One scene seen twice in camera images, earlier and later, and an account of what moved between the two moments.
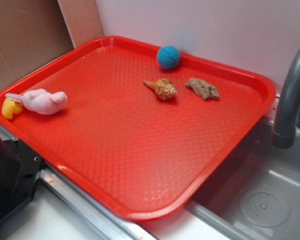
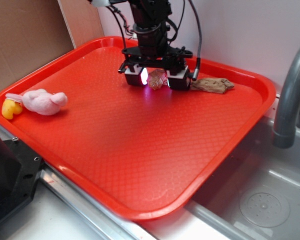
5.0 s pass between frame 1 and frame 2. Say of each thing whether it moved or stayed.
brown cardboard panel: stayed
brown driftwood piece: moved
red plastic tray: stayed
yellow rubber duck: stayed
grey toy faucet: stayed
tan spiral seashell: moved
